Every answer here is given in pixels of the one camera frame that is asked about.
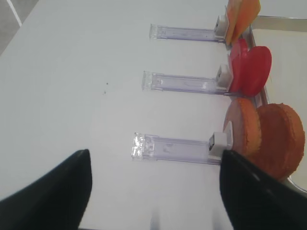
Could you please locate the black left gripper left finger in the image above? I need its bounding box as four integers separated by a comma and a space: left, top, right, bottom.
0, 149, 93, 230

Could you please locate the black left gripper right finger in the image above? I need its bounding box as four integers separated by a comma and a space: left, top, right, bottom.
219, 150, 307, 230

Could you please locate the red tomato slice front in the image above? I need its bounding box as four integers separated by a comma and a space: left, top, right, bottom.
241, 46, 272, 97

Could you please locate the red tomato slice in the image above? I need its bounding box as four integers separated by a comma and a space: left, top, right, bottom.
241, 46, 272, 97
229, 38, 248, 92

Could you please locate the red tomato slice rear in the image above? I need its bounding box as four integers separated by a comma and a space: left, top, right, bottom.
229, 38, 248, 92

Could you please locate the white square plate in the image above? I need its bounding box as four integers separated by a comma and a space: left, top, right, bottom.
250, 16, 307, 194

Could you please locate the orange cheese slice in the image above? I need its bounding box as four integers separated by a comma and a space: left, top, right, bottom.
225, 0, 261, 45

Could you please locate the clear pusher rack near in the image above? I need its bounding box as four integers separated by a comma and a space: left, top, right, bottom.
131, 130, 233, 165

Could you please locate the clear pusher rack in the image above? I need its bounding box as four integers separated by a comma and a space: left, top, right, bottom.
149, 15, 229, 43
131, 130, 233, 165
142, 65, 234, 95

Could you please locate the clear pusher rack middle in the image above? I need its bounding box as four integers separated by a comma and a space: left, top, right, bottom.
142, 65, 234, 95

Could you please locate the clear pusher rack far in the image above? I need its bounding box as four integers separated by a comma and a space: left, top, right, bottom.
149, 15, 229, 43

